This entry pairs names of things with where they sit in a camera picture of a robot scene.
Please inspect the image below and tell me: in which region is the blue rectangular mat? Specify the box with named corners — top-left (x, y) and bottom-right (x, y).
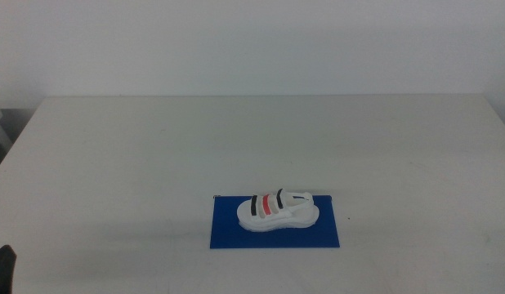
top-left (209, 194), bottom-right (341, 250)

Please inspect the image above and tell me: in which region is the white sandal with coloured straps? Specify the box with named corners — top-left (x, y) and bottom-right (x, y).
top-left (235, 187), bottom-right (320, 234)

